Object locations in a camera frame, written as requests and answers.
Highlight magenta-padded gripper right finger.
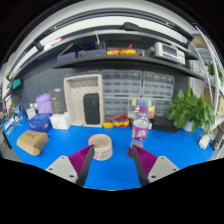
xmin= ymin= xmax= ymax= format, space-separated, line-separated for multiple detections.
xmin=130 ymin=144 xmax=180 ymax=187

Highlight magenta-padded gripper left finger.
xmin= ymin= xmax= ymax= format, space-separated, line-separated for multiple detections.
xmin=45 ymin=144 xmax=96 ymax=187

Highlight clear bottle purple cap label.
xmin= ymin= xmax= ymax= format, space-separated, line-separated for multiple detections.
xmin=129 ymin=105 xmax=151 ymax=158

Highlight brown cardboard box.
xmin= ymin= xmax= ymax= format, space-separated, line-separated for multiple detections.
xmin=15 ymin=129 xmax=50 ymax=157

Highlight black flat case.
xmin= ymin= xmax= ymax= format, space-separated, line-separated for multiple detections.
xmin=151 ymin=115 xmax=179 ymax=134

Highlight beige patterned mug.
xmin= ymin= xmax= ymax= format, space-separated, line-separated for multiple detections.
xmin=88 ymin=133 xmax=114 ymax=162

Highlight white carton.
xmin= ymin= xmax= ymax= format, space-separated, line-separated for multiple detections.
xmin=49 ymin=111 xmax=72 ymax=130

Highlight blue printed box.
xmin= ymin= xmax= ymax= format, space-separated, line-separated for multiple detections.
xmin=27 ymin=113 xmax=53 ymax=133

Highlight white power adapter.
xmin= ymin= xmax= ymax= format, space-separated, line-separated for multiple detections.
xmin=198 ymin=134 xmax=211 ymax=150

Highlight grey small-parts drawer cabinet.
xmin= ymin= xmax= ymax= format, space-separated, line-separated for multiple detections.
xmin=100 ymin=69 xmax=143 ymax=98
xmin=103 ymin=97 xmax=130 ymax=123
xmin=142 ymin=70 xmax=175 ymax=99
xmin=153 ymin=98 xmax=173 ymax=118

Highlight yellow multimeter with red leads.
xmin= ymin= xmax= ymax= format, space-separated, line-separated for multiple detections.
xmin=102 ymin=113 xmax=131 ymax=129

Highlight small white box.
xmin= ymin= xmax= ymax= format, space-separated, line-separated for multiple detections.
xmin=26 ymin=106 xmax=37 ymax=120

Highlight green potted plant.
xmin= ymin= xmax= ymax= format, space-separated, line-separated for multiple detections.
xmin=167 ymin=87 xmax=216 ymax=134

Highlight black rounded speaker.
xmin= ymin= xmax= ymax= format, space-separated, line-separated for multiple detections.
xmin=83 ymin=93 xmax=101 ymax=125

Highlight purple plastic bag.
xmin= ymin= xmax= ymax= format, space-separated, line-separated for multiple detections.
xmin=35 ymin=93 xmax=54 ymax=115

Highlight dark grey carton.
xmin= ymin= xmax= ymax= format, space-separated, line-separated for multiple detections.
xmin=49 ymin=87 xmax=68 ymax=115

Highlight clear organizer box coloured parts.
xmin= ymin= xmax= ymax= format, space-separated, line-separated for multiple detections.
xmin=128 ymin=98 xmax=156 ymax=120

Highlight white perforated tray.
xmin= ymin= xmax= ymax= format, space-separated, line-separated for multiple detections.
xmin=63 ymin=73 xmax=104 ymax=128

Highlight teal screen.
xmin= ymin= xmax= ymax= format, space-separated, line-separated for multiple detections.
xmin=10 ymin=78 xmax=23 ymax=91

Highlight white metal rack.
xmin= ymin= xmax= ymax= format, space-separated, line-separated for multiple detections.
xmin=189 ymin=29 xmax=224 ymax=111

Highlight dark overhead shelf unit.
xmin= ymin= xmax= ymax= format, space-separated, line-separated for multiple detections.
xmin=6 ymin=16 xmax=204 ymax=81

